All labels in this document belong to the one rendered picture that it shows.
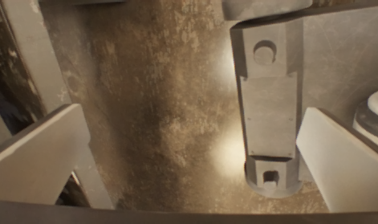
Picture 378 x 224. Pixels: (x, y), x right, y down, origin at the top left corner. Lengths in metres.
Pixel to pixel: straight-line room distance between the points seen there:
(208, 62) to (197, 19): 0.14
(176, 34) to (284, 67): 0.40
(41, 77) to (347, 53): 0.59
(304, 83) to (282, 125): 0.11
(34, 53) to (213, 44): 0.49
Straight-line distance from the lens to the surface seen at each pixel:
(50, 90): 0.46
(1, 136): 0.63
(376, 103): 0.44
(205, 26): 0.69
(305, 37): 0.49
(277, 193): 0.71
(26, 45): 0.43
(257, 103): 0.52
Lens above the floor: 0.65
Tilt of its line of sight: 52 degrees down
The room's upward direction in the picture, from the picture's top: 144 degrees counter-clockwise
